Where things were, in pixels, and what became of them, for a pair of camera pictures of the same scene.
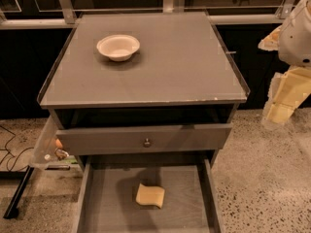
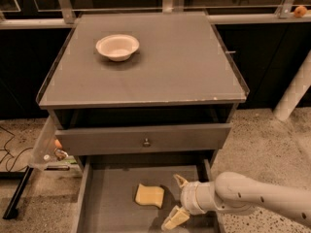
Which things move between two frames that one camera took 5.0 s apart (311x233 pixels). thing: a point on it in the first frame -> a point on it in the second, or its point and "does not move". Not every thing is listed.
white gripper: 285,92 -> 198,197
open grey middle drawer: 109,186 does not move
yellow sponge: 150,195 does not move
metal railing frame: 172,4 does not move
